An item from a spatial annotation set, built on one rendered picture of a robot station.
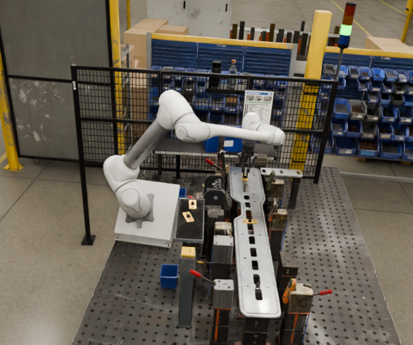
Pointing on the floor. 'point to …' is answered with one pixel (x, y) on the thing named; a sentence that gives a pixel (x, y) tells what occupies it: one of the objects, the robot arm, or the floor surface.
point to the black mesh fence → (192, 108)
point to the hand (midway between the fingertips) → (245, 172)
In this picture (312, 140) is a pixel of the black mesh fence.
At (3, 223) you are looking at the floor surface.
